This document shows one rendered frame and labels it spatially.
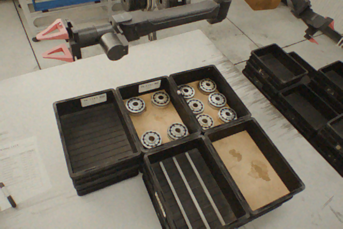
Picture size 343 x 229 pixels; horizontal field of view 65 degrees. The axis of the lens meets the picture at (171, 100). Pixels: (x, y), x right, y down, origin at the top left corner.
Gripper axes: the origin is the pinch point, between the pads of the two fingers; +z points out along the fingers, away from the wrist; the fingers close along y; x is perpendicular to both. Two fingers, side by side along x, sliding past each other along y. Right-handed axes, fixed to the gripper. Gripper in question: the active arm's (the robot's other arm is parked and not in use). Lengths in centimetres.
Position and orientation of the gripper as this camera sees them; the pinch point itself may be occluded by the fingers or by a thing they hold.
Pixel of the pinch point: (42, 46)
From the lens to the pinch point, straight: 81.5
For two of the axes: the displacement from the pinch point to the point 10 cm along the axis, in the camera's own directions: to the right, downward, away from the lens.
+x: -5.1, -7.1, 4.8
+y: -1.5, 6.2, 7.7
